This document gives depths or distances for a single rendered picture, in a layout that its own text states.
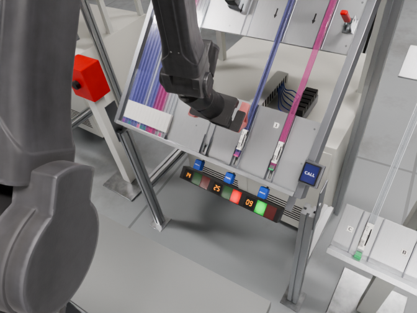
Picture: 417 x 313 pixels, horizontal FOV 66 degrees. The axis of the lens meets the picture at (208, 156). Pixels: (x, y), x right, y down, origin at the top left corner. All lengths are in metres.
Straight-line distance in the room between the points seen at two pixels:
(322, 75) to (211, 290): 1.01
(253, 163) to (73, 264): 0.72
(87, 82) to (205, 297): 1.00
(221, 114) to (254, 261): 0.99
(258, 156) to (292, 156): 0.09
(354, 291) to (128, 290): 0.97
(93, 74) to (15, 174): 1.30
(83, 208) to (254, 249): 1.40
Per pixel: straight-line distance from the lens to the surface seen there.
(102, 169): 2.13
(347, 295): 1.55
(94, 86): 1.51
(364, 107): 1.28
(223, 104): 0.70
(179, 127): 1.04
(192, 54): 0.50
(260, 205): 0.92
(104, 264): 0.99
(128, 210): 1.85
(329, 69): 1.54
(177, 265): 0.92
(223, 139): 0.96
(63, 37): 0.23
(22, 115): 0.21
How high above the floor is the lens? 1.41
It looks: 45 degrees down
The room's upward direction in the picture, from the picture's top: 9 degrees counter-clockwise
